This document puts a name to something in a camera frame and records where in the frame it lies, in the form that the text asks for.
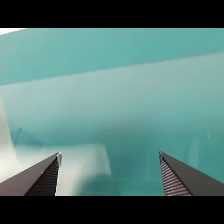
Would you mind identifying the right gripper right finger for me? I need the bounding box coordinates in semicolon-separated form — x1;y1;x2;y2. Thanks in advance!
158;151;224;197

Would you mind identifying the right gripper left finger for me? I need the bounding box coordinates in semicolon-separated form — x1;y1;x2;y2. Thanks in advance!
0;151;63;197

